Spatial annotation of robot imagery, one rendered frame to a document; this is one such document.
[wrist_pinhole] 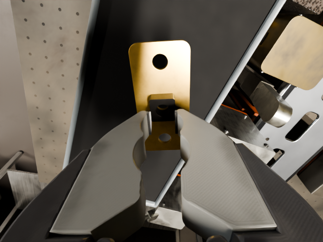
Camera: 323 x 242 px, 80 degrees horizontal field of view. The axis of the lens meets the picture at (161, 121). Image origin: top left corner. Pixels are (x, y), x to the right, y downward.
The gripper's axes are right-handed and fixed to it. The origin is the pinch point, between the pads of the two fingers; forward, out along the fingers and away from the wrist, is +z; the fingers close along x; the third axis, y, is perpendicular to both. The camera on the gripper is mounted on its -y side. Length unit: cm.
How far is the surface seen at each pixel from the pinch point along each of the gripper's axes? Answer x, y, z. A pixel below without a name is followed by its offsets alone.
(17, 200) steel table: -143, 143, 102
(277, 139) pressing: 23.8, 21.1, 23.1
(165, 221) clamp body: -1.8, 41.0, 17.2
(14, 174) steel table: -130, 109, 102
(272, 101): 16.0, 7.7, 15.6
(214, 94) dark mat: 5.1, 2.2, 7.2
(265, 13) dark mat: 8.6, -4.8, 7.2
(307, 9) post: 15.9, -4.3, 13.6
